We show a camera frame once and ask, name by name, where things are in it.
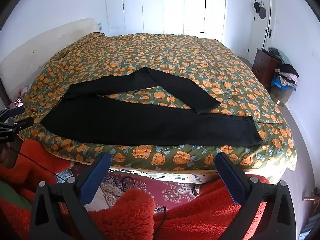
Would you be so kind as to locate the laundry basket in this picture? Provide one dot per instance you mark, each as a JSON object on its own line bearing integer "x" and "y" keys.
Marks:
{"x": 282, "y": 96}

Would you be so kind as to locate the red patterned rug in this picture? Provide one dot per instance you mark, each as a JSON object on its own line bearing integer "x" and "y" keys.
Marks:
{"x": 155, "y": 192}

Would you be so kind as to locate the pile of clothes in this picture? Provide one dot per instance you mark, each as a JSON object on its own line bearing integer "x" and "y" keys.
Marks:
{"x": 281, "y": 54}
{"x": 286, "y": 76}

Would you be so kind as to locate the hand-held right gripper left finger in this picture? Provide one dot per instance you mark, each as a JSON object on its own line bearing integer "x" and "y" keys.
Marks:
{"x": 94, "y": 178}

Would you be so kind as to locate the black hat on door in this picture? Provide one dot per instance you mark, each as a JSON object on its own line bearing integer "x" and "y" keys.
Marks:
{"x": 261, "y": 12}

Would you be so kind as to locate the white door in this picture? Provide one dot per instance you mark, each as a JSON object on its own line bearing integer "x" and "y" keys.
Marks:
{"x": 260, "y": 32}

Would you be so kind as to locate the white wardrobe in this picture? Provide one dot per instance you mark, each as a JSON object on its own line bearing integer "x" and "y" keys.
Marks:
{"x": 165, "y": 5}

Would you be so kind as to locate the green cloth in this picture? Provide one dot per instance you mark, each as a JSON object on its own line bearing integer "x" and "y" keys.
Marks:
{"x": 10, "y": 192}

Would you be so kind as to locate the green orange floral quilt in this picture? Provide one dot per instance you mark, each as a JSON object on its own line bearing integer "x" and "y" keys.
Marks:
{"x": 190, "y": 62}

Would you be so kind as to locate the person's red fleece clothing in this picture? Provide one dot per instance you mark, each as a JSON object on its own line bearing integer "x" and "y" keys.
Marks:
{"x": 197, "y": 220}

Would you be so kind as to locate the dark wooden nightstand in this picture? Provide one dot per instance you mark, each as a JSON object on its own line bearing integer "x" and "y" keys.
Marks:
{"x": 263, "y": 65}

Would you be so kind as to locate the beige padded headboard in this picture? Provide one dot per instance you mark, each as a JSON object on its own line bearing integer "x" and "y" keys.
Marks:
{"x": 42, "y": 45}

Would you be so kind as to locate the black pants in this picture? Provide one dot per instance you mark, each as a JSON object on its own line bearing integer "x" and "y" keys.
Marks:
{"x": 140, "y": 127}

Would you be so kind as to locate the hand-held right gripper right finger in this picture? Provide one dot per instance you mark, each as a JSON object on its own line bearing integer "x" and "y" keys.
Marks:
{"x": 230, "y": 180}

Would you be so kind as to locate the wall switch plate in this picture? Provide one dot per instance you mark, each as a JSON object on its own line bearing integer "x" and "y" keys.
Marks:
{"x": 100, "y": 25}

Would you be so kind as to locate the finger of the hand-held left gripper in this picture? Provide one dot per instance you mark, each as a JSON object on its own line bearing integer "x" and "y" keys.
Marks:
{"x": 15, "y": 111}
{"x": 23, "y": 123}

